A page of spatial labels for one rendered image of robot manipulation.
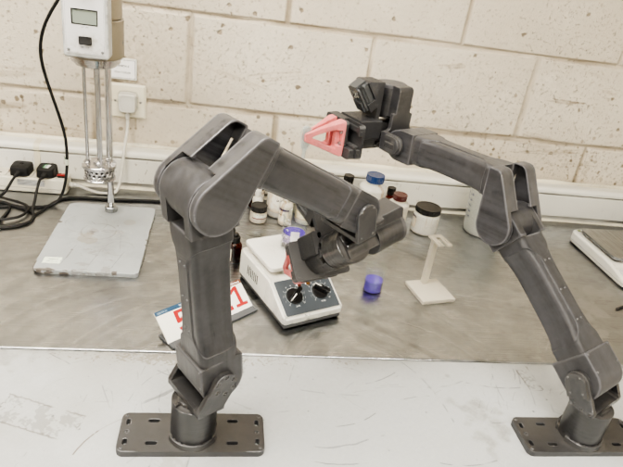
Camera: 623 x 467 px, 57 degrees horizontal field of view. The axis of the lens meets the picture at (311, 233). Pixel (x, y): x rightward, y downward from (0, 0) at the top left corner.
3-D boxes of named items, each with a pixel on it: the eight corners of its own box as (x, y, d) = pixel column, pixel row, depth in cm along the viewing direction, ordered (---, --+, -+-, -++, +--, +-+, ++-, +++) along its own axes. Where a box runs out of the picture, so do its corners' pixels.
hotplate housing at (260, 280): (341, 317, 112) (348, 283, 108) (282, 332, 105) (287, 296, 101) (287, 260, 128) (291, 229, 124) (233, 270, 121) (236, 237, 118)
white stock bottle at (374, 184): (366, 211, 157) (375, 167, 151) (386, 221, 153) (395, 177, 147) (348, 216, 153) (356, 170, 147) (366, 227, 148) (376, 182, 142)
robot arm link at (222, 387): (203, 334, 80) (166, 347, 77) (238, 371, 74) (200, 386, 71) (201, 368, 83) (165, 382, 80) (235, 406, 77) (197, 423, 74)
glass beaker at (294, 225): (310, 252, 115) (315, 217, 112) (286, 257, 113) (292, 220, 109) (295, 238, 120) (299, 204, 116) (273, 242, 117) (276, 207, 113)
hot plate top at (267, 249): (324, 263, 113) (324, 259, 113) (271, 273, 107) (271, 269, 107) (295, 234, 122) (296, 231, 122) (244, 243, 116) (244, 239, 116)
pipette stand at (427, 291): (454, 301, 122) (470, 249, 116) (422, 305, 119) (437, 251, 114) (435, 281, 129) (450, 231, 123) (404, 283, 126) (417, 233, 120)
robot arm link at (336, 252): (345, 225, 91) (368, 214, 85) (361, 258, 91) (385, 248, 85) (311, 242, 87) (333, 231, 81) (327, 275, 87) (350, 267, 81)
